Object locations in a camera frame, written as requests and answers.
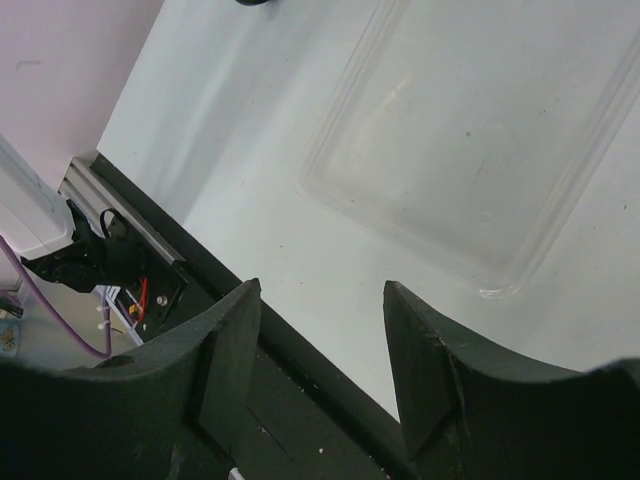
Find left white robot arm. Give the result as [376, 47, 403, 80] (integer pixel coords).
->
[1, 138, 147, 293]

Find clear plastic tray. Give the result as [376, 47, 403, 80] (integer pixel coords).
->
[301, 1, 639, 297]

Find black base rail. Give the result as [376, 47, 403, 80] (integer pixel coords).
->
[90, 156, 415, 479]

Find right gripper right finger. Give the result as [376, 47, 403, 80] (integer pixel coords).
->
[384, 281, 639, 479]

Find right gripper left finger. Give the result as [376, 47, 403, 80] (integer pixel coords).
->
[1, 305, 235, 479]

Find dark grey mug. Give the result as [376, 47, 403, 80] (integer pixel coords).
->
[236, 0, 270, 7]

